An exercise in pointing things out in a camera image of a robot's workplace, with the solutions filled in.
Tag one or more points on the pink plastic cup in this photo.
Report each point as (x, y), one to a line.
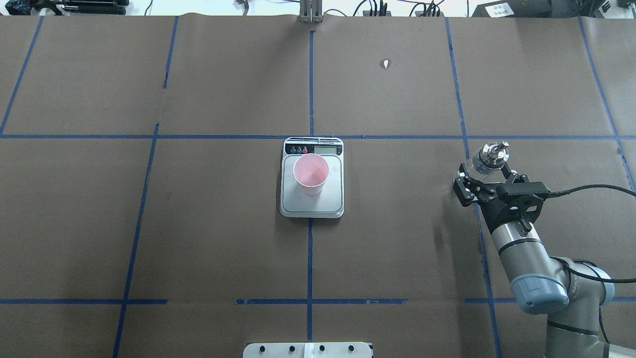
(310, 172)

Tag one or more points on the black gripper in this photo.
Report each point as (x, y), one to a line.
(486, 207)

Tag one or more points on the blue plaid folded umbrella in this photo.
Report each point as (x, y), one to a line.
(18, 7)

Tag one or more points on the aluminium frame post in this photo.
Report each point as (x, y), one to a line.
(310, 11)

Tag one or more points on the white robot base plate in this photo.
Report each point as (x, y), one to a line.
(309, 350)

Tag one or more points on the clear glass sauce bottle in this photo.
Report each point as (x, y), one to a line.
(490, 158)

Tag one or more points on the silver digital kitchen scale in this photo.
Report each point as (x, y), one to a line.
(329, 203)

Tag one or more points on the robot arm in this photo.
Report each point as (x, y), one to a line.
(569, 292)

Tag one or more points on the black folded tripod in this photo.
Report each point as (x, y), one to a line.
(61, 7)

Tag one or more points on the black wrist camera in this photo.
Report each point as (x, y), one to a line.
(508, 192)

